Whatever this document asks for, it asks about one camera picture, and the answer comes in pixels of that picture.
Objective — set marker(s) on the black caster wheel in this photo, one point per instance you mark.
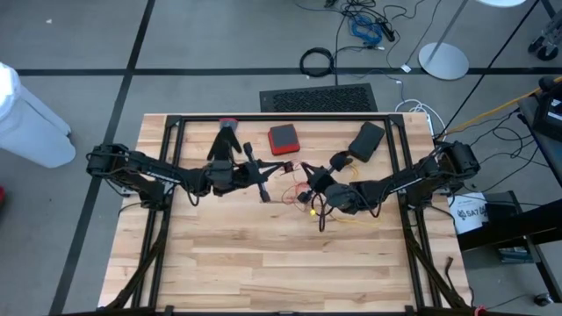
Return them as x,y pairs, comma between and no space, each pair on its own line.
543,299

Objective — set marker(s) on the black glove red cuff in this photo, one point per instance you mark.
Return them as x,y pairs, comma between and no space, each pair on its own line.
225,140

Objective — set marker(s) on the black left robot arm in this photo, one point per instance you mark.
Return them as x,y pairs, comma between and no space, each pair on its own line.
153,171

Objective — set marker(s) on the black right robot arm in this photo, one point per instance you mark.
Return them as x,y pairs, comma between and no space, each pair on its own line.
417,180

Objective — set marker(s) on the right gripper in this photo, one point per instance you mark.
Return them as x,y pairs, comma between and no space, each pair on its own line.
320,182

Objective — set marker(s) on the black metal table frame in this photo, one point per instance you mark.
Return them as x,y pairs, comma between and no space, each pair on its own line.
285,117

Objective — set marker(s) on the black low shelf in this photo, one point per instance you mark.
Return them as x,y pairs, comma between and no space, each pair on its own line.
505,228

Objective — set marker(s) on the white disc black pole stand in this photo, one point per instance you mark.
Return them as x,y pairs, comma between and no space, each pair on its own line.
500,2

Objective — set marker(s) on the black floor vent grille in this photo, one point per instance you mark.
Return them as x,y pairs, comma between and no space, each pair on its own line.
320,98

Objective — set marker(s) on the blue box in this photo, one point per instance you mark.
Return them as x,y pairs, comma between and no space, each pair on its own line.
513,254

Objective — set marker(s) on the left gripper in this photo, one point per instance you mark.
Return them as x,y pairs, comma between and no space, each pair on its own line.
254,173

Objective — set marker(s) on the white cylindrical container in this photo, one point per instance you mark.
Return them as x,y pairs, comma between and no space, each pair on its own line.
26,131

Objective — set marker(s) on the black zip pouch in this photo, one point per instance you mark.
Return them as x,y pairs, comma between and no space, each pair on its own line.
366,141

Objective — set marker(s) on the grey wheeled cart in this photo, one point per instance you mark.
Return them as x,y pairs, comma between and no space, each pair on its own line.
546,48

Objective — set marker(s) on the small white plug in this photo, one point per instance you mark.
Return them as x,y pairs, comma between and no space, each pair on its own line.
406,68

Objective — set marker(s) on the red box black lid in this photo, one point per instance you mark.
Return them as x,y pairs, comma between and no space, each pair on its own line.
284,138

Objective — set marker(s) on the black equipment cart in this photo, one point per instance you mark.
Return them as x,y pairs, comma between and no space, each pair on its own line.
549,118

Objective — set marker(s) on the red clamp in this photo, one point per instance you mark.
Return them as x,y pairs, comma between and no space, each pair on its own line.
479,310

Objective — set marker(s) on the grey round floor stand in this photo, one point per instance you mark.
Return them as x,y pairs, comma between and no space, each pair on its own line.
443,61

